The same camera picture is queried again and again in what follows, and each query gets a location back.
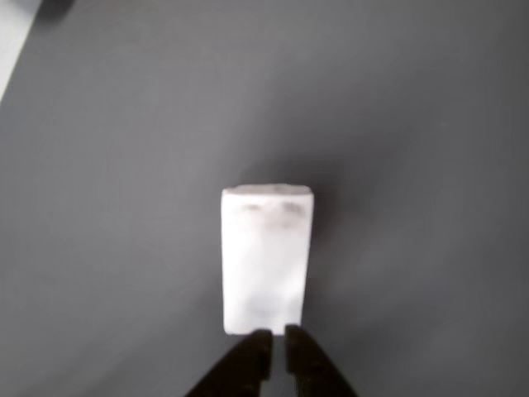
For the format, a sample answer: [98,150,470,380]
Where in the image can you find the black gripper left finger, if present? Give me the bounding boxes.
[181,328,273,397]

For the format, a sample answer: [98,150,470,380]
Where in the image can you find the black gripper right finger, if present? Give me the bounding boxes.
[284,323,359,397]

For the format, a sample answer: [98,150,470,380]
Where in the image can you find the white rectangular block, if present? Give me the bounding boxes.
[221,184,316,337]

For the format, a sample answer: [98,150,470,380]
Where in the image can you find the grey desk mat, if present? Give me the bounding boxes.
[0,0,529,397]

